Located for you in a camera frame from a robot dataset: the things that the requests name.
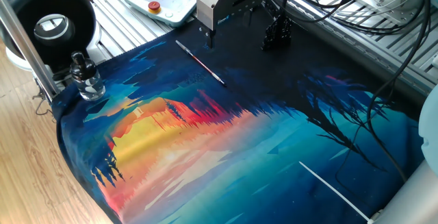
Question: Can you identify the silver block gripper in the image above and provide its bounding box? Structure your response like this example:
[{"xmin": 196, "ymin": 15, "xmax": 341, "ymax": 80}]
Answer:
[{"xmin": 196, "ymin": 0, "xmax": 266, "ymax": 49}]

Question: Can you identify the white cable tie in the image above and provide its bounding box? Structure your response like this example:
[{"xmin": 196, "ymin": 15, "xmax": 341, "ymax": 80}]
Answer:
[{"xmin": 298, "ymin": 160, "xmax": 371, "ymax": 223}]

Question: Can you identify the colourful sunset landscape mat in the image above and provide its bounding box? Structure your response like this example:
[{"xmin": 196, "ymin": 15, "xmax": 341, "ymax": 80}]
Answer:
[{"xmin": 51, "ymin": 4, "xmax": 426, "ymax": 224}]

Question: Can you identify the aluminium frame post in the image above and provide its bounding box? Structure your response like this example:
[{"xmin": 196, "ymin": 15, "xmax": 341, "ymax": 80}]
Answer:
[{"xmin": 0, "ymin": 0, "xmax": 62, "ymax": 103}]

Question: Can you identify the clear glass bottle black cap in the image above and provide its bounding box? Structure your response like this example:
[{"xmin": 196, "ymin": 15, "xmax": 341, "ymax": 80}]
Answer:
[{"xmin": 69, "ymin": 51, "xmax": 107, "ymax": 102}]

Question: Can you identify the black cable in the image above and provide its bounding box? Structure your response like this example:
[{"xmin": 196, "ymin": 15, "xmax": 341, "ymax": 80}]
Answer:
[
  {"xmin": 265, "ymin": 0, "xmax": 432, "ymax": 36},
  {"xmin": 333, "ymin": 0, "xmax": 433, "ymax": 197}
]

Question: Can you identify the brown calligraphy brush clear cap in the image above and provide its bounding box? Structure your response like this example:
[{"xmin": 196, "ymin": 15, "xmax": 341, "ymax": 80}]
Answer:
[{"xmin": 175, "ymin": 40, "xmax": 228, "ymax": 88}]

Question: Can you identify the black round fan white base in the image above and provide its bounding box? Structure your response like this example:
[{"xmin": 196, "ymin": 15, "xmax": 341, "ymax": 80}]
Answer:
[{"xmin": 0, "ymin": 0, "xmax": 103, "ymax": 73}]

